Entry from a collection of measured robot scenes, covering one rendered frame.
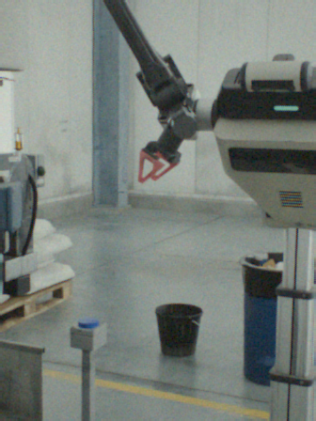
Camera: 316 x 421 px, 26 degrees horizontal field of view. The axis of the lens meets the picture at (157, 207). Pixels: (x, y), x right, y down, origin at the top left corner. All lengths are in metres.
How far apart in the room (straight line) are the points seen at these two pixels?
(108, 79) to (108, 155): 1.12
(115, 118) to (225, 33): 2.01
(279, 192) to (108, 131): 8.54
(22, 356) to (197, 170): 8.04
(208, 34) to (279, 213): 8.18
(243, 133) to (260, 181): 0.15
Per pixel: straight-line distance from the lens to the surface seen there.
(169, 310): 4.37
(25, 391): 2.23
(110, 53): 10.38
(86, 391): 2.07
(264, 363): 3.83
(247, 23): 9.88
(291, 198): 1.91
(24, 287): 1.90
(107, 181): 10.41
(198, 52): 10.07
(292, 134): 1.78
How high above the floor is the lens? 1.45
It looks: 8 degrees down
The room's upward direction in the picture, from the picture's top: 1 degrees clockwise
